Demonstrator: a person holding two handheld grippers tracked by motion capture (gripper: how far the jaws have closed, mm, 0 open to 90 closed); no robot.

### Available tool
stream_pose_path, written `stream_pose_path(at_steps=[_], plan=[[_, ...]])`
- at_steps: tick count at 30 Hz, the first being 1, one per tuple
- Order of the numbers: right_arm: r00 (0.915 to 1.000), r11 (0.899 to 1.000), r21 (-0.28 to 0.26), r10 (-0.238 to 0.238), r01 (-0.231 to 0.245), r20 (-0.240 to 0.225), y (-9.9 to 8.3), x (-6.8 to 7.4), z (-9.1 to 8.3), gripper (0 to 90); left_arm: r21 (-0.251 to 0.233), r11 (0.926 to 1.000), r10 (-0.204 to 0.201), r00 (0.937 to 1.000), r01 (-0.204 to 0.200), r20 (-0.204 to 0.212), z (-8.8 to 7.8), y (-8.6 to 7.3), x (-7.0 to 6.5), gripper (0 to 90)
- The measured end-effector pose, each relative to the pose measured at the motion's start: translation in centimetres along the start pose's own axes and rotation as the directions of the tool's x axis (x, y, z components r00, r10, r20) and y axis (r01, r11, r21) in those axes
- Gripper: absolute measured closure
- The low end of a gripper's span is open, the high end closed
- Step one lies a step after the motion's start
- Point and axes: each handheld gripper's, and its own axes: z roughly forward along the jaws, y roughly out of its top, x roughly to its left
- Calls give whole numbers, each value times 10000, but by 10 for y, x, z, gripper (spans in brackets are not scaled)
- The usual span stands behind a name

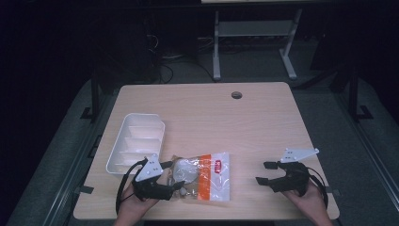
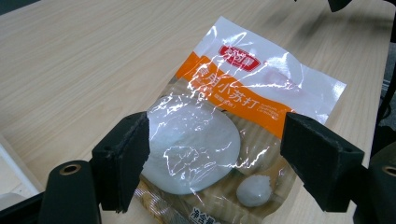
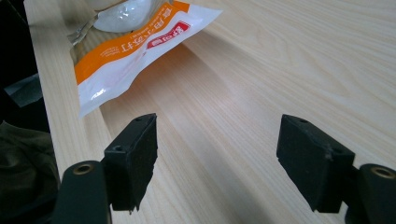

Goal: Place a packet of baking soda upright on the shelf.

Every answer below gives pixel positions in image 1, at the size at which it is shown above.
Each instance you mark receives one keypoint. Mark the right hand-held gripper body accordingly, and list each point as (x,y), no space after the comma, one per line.
(293,175)

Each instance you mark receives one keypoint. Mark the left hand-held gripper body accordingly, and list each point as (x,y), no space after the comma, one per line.
(150,184)

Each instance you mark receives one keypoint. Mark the clear plastic bag orange stripe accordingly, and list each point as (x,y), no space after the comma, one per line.
(210,177)

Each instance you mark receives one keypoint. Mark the person's left hand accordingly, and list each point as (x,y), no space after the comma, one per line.
(138,204)

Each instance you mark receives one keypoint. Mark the person's right hand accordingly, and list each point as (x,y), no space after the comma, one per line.
(306,201)

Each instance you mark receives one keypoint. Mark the white divided plastic tray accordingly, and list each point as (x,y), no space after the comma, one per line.
(138,141)

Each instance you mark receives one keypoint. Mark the dark table edge tab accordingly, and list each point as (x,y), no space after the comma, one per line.
(84,189)

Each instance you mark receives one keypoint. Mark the black metal stand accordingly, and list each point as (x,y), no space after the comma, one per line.
(354,94)
(94,100)

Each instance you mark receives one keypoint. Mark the white metal desk frame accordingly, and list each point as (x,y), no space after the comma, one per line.
(255,29)

